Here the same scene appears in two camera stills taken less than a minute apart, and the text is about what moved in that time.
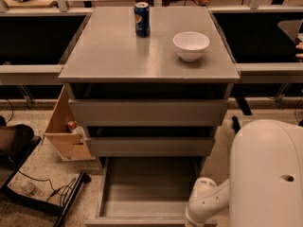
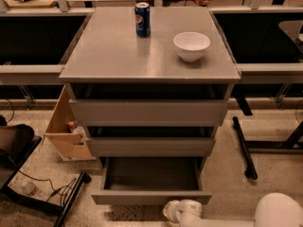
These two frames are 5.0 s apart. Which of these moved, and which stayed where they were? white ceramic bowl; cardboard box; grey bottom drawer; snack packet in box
Moved: grey bottom drawer
Stayed: white ceramic bowl; cardboard box; snack packet in box
